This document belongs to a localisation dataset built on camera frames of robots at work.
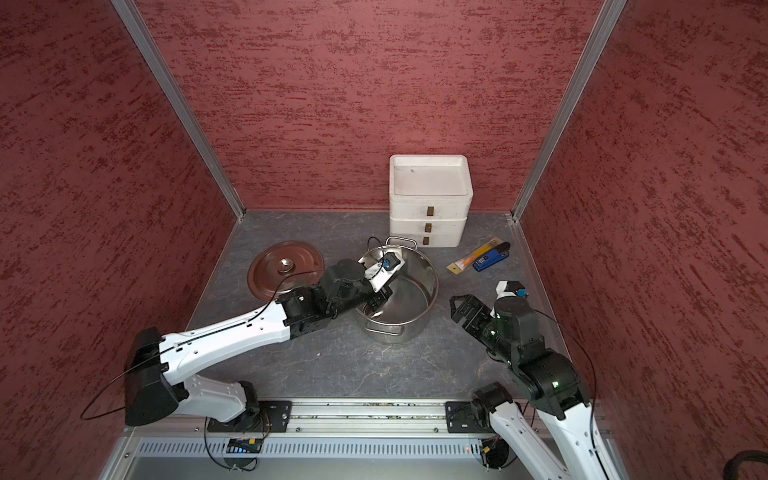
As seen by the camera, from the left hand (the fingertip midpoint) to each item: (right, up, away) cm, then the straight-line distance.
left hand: (391, 277), depth 72 cm
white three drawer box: (+12, +22, +20) cm, 32 cm away
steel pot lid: (-38, 0, +29) cm, 47 cm away
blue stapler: (+39, +5, +34) cm, 52 cm away
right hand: (+15, -8, -4) cm, 18 cm away
